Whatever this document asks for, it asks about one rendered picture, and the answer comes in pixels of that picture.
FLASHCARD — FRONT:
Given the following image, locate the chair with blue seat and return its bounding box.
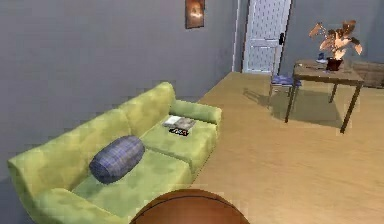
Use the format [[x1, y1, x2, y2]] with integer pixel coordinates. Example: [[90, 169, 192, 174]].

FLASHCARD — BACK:
[[268, 46, 302, 109]]

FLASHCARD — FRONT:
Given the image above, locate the black remote control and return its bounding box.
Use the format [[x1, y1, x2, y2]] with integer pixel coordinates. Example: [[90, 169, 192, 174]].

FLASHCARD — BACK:
[[168, 127, 190, 137]]

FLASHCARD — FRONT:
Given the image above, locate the green sofa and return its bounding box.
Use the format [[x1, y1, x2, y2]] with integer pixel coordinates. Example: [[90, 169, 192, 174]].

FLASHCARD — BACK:
[[7, 81, 223, 224]]

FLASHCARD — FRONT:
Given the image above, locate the blue plaid bolster pillow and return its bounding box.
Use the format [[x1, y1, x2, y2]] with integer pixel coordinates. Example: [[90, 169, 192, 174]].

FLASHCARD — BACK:
[[88, 135, 146, 185]]

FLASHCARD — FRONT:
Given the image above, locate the brown framed picture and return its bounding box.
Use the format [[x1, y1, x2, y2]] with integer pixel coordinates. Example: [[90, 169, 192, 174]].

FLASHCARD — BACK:
[[185, 0, 206, 30]]

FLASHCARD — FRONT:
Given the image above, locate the white room door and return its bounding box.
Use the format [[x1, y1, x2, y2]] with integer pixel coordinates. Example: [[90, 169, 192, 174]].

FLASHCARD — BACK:
[[242, 0, 292, 74]]

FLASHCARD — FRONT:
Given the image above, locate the brown wooden table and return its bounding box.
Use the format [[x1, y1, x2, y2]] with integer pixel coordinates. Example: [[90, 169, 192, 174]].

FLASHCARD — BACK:
[[284, 59, 365, 135]]

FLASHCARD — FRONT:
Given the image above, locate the small blue white object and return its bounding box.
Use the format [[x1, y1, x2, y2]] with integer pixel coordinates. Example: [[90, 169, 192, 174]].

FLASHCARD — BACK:
[[315, 52, 329, 65]]

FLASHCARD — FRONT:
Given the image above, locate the orange-leaved house plant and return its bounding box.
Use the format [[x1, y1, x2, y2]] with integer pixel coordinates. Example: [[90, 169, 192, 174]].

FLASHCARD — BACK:
[[308, 19, 364, 72]]

